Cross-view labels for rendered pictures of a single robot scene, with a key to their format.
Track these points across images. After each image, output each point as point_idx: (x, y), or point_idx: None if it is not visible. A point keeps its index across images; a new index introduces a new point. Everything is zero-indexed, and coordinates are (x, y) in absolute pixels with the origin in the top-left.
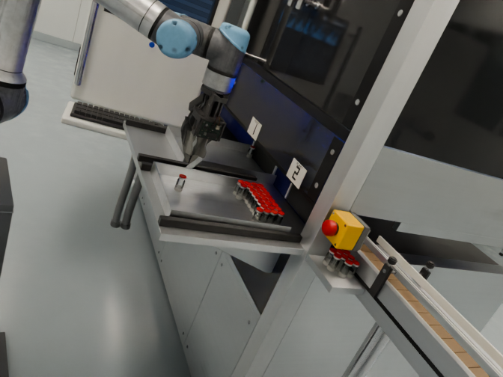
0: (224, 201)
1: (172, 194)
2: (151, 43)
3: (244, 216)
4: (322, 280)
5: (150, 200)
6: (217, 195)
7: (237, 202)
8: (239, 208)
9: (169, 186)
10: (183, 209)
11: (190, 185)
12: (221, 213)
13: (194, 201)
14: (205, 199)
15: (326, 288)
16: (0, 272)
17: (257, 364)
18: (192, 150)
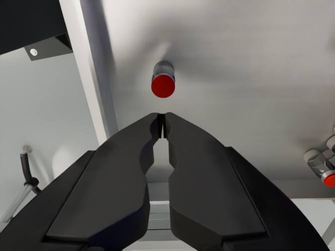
0: (289, 86)
1: (145, 96)
2: None
3: (302, 138)
4: (329, 229)
5: (95, 132)
6: (284, 59)
7: (334, 77)
8: (317, 107)
9: (141, 58)
10: (161, 149)
11: (214, 20)
12: (247, 140)
13: (195, 112)
14: (232, 93)
15: (323, 235)
16: (5, 53)
17: None
18: (171, 125)
